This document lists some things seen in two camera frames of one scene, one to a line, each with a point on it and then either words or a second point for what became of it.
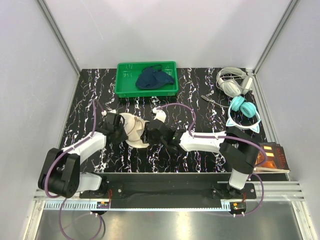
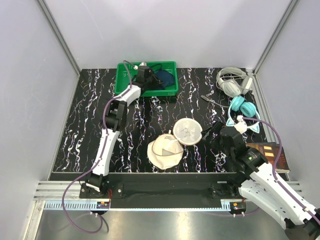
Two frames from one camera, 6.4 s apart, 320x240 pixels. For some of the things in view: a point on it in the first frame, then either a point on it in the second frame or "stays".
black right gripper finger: x=144 y=136 to x=212 y=138
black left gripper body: x=118 y=130 to x=147 y=80
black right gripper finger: x=145 y=127 to x=215 y=128
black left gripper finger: x=124 y=136 to x=155 y=83
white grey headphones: x=233 y=81 stays
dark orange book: x=276 y=161 stays
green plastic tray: x=126 y=74 stays
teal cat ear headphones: x=248 y=108 stays
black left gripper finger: x=124 y=120 to x=153 y=75
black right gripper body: x=152 y=140 to x=220 y=139
